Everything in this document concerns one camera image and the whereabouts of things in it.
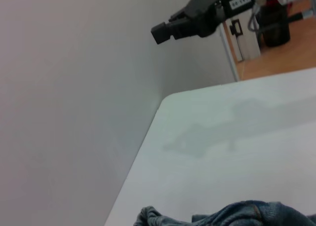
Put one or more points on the black bin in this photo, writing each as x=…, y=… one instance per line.
x=274, y=23

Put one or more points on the blue denim shorts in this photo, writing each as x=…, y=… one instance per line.
x=247, y=213

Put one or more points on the white cabinet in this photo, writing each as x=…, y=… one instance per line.
x=243, y=46

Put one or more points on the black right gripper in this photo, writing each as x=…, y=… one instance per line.
x=205, y=16

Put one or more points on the black rod with silver tip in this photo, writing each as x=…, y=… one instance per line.
x=300, y=15

